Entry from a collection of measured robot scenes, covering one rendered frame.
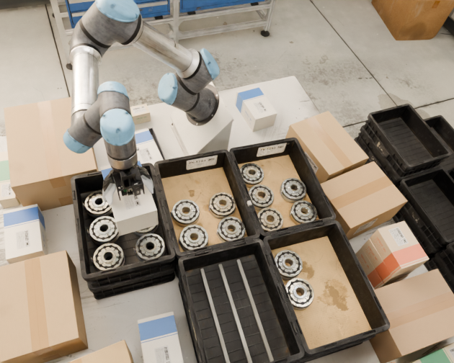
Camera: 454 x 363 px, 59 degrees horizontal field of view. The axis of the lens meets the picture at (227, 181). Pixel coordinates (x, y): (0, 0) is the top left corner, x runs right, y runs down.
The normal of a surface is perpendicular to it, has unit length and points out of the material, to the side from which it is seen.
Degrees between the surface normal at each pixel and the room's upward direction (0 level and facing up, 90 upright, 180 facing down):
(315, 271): 0
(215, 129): 47
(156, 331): 0
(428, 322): 0
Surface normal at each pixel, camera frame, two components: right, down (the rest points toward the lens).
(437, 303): 0.11, -0.55
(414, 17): 0.16, 0.83
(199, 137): -0.59, -0.16
